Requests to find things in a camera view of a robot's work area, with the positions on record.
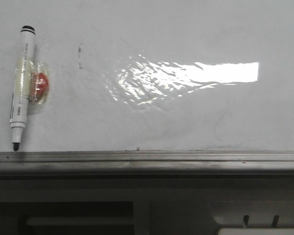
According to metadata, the white whiteboard with metal frame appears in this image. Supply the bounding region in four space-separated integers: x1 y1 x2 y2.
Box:
0 0 294 176

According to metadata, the white whiteboard marker pen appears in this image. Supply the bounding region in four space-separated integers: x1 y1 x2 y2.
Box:
10 25 36 152

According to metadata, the white plastic marker tray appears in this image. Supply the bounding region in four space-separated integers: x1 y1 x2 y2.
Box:
211 200 294 235

